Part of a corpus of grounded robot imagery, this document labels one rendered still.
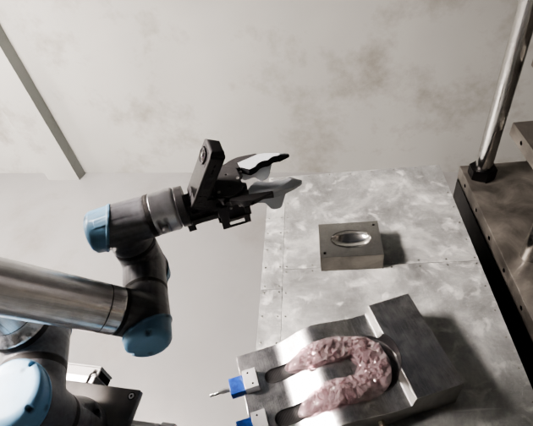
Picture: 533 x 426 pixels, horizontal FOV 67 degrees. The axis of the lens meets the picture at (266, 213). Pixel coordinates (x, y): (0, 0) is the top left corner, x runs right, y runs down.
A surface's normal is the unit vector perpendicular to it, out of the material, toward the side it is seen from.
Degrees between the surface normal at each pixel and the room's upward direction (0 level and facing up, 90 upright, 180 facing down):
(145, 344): 90
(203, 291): 0
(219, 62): 90
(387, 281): 0
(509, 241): 0
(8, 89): 90
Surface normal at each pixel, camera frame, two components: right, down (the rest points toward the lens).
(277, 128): -0.18, 0.70
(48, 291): 0.66, -0.23
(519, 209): -0.14, -0.72
